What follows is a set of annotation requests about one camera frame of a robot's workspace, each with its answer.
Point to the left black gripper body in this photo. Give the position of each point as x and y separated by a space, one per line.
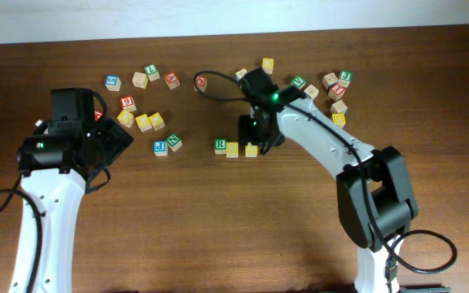
116 140

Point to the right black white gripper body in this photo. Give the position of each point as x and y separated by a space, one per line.
251 129

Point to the yellow S block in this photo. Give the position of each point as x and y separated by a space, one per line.
232 150
251 151

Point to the green R block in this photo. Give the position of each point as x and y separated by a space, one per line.
220 146

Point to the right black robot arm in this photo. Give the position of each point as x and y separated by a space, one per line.
375 197

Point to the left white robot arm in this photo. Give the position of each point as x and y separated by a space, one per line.
57 165

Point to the red M block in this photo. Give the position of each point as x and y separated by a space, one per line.
97 115

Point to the yellow O block left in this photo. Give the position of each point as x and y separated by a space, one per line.
126 118

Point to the yellow o block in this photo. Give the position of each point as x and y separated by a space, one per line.
156 121
126 118

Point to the yellow G block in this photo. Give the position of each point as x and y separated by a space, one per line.
143 122

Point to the red 6 block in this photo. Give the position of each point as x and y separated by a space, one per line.
128 103

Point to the blue P block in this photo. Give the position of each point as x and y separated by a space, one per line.
160 148

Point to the yellow O block right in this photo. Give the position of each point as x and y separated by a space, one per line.
156 121

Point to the green V block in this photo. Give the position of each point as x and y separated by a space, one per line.
299 82

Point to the blue S block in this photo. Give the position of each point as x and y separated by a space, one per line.
113 83

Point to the yellow block top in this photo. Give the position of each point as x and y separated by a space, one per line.
268 65

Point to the green N block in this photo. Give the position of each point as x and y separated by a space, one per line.
173 141

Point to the plain wooden block left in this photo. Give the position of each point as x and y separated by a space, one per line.
140 80

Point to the red Q block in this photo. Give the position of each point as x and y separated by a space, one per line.
201 83

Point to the plain block green side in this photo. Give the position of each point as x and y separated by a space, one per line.
339 107

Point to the red I block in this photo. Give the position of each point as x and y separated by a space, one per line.
336 92

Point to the plain block red blue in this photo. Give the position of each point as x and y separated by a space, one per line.
329 80

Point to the green L block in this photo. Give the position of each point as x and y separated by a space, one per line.
152 72

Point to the red A block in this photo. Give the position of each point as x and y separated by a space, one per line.
172 81

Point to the green J block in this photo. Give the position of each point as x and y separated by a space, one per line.
345 78

